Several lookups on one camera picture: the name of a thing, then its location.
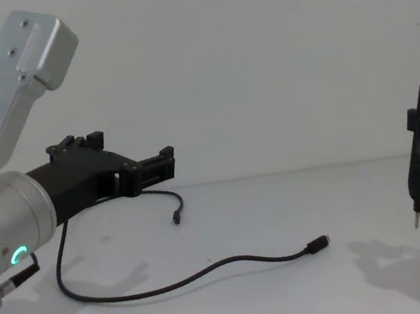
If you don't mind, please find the white table cloth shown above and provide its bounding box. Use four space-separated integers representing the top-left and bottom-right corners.
0 153 420 314

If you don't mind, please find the black cable with two plugs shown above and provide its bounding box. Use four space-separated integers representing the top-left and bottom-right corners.
47 167 336 309

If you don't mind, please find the pale wall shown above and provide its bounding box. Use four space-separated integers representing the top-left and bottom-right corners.
0 0 420 210

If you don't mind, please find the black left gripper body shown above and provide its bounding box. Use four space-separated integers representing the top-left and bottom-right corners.
24 147 137 230

